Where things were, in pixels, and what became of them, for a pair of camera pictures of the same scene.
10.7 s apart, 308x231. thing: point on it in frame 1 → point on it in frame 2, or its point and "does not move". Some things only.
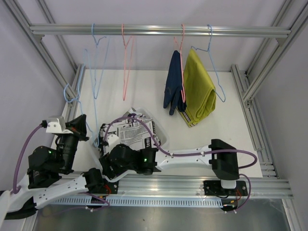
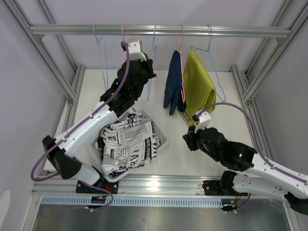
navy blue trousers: x=173 y=88 does not move
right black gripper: x=106 y=164 → x=190 y=137
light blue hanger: x=96 y=145 → x=154 y=47
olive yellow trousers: x=199 y=92 does not move
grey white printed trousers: x=130 y=131 does not move
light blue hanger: x=209 y=50 does not move
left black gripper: x=77 y=125 → x=148 y=65
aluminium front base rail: x=191 y=186 does not move
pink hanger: x=180 y=47 does not move
